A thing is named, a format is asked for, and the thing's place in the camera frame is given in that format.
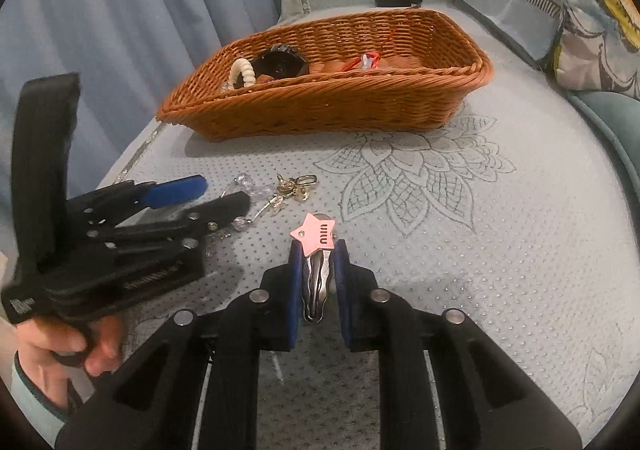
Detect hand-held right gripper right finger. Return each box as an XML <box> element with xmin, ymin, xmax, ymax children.
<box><xmin>332</xmin><ymin>239</ymin><xmax>583</xmax><ymax>450</ymax></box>

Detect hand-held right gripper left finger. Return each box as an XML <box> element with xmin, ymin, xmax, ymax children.
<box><xmin>55</xmin><ymin>240</ymin><xmax>307</xmax><ymax>450</ymax></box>

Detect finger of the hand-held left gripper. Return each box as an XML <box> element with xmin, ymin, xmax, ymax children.
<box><xmin>85</xmin><ymin>191</ymin><xmax>251</xmax><ymax>258</ymax></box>
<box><xmin>65</xmin><ymin>175</ymin><xmax>209</xmax><ymax>231</ymax></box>

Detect clear crystal bead bracelet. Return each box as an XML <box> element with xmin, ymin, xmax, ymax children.
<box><xmin>204</xmin><ymin>172</ymin><xmax>278</xmax><ymax>258</ymax></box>

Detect pink star hair clip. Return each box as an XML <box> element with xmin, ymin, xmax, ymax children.
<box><xmin>290</xmin><ymin>212</ymin><xmax>337</xmax><ymax>323</ymax></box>

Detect gold keychain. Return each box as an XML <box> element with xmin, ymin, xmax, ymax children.
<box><xmin>252</xmin><ymin>173</ymin><xmax>319</xmax><ymax>223</ymax></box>

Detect cream bead bracelet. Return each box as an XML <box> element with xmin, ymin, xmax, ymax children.
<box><xmin>229</xmin><ymin>58</ymin><xmax>257</xmax><ymax>89</ymax></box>

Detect brown wicker basket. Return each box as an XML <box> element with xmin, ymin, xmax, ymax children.
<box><xmin>156</xmin><ymin>8</ymin><xmax>495</xmax><ymax>143</ymax></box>

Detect black wristwatch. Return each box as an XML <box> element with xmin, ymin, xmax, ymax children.
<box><xmin>248</xmin><ymin>44</ymin><xmax>307</xmax><ymax>79</ymax></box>

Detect red string bracelet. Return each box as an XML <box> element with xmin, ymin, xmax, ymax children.
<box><xmin>330</xmin><ymin>24</ymin><xmax>401</xmax><ymax>73</ymax></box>

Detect person's left forearm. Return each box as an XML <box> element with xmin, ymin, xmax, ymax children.
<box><xmin>10</xmin><ymin>352</ymin><xmax>76</xmax><ymax>448</ymax></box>

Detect person's left hand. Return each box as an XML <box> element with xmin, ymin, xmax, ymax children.
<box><xmin>15</xmin><ymin>315</ymin><xmax>126</xmax><ymax>411</ymax></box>

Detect blue curtain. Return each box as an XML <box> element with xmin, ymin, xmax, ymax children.
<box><xmin>0</xmin><ymin>0</ymin><xmax>283</xmax><ymax>211</ymax></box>

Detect plain teal pillow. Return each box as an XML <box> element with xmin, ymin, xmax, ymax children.
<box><xmin>567</xmin><ymin>90</ymin><xmax>640</xmax><ymax>191</ymax></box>

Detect blue striped pillow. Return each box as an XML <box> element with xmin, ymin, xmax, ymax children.
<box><xmin>450</xmin><ymin>0</ymin><xmax>568</xmax><ymax>70</ymax></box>

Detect large flower print pillow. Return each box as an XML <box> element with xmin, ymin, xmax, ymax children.
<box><xmin>550</xmin><ymin>0</ymin><xmax>640</xmax><ymax>93</ymax></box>

